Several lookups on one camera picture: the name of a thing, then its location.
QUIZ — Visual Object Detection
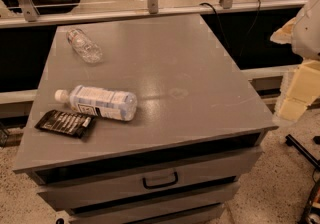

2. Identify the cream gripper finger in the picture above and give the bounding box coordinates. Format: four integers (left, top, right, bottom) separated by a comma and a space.
276, 60, 320, 122

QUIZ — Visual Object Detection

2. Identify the blue label plastic water bottle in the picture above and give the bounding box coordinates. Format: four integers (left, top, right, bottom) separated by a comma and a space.
54, 85, 137, 121

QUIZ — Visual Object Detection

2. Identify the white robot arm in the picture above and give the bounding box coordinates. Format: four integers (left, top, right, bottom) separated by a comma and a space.
272, 0, 320, 123

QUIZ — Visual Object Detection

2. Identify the clear empty plastic bottle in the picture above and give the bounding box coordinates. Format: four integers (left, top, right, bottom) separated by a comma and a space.
66, 28, 103, 64

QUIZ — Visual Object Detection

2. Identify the black stand leg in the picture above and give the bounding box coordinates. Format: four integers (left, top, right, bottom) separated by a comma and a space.
285, 134, 320, 171

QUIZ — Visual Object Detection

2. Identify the grey drawer cabinet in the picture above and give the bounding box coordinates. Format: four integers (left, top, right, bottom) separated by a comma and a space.
14, 15, 273, 224

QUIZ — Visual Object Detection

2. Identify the grey drawer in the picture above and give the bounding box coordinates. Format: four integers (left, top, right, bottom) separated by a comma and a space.
69, 181, 240, 224
37, 146, 262, 211

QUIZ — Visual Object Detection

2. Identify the black snack packet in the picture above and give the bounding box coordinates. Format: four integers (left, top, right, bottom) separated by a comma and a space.
35, 110, 94, 139

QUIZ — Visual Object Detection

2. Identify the top grey drawer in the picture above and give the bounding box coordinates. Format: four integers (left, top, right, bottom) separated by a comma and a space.
37, 146, 262, 211

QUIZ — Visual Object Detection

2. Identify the black cable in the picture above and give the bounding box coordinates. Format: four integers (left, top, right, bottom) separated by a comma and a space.
199, 0, 262, 58

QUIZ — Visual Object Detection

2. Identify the black drawer handle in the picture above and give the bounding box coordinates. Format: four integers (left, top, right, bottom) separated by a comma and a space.
142, 171, 179, 190

